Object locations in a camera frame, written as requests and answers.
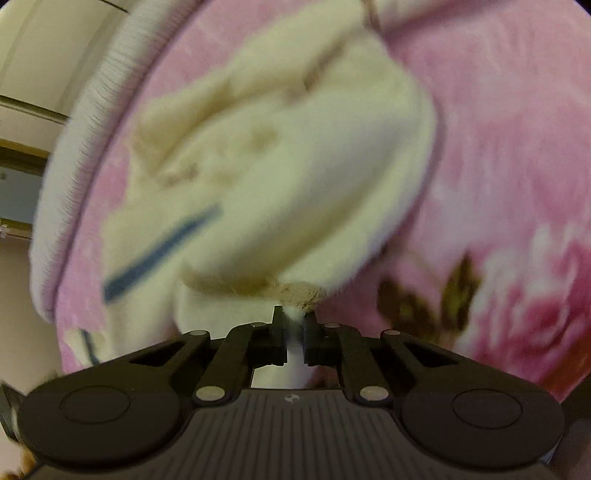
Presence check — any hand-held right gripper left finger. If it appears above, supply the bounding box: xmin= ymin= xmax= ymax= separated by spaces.
xmin=126 ymin=305 xmax=290 ymax=408

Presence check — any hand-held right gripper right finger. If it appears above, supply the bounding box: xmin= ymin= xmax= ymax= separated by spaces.
xmin=302 ymin=311 xmax=463 ymax=403

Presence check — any cream knit sweater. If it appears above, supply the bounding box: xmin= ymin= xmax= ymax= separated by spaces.
xmin=62 ymin=0 xmax=439 ymax=391

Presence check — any white bedding edge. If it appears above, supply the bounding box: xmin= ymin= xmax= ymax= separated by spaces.
xmin=28 ymin=0 xmax=185 ymax=325

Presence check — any pink floral blanket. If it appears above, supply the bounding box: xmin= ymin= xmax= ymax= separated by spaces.
xmin=46 ymin=0 xmax=591 ymax=393

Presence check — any wooden window frame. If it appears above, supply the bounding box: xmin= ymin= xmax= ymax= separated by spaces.
xmin=0 ymin=95 xmax=70 ymax=241

